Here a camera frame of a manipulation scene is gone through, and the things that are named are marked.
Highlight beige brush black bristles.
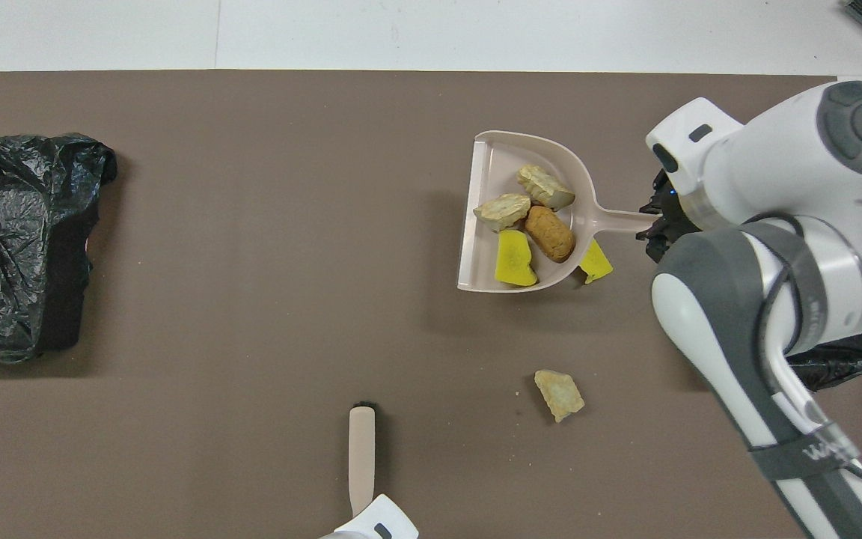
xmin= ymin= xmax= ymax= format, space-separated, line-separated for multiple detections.
xmin=349 ymin=402 xmax=378 ymax=517

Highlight yellow sponge chunk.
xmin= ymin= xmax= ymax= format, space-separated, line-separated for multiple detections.
xmin=494 ymin=229 xmax=539 ymax=287

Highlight brown table mat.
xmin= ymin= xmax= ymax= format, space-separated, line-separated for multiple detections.
xmin=0 ymin=70 xmax=862 ymax=539

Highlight pale beige foam chunk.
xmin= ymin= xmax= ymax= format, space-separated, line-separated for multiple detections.
xmin=534 ymin=369 xmax=586 ymax=424

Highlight oval beige chunk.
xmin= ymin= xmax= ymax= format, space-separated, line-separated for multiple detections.
xmin=516 ymin=164 xmax=576 ymax=210

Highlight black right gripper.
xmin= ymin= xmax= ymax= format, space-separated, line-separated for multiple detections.
xmin=638 ymin=169 xmax=701 ymax=261

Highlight beige plastic dustpan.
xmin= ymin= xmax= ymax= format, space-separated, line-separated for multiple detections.
xmin=456 ymin=130 xmax=660 ymax=293

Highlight notched yellow sponge piece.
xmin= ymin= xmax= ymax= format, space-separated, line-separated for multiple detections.
xmin=578 ymin=238 xmax=614 ymax=285

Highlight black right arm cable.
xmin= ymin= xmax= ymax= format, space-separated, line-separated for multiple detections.
xmin=756 ymin=213 xmax=862 ymax=499

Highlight black bag lined bin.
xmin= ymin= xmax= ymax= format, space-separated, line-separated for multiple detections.
xmin=785 ymin=326 xmax=862 ymax=393
xmin=0 ymin=133 xmax=118 ymax=365

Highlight jagged beige chunk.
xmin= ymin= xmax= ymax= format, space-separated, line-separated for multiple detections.
xmin=473 ymin=193 xmax=533 ymax=233

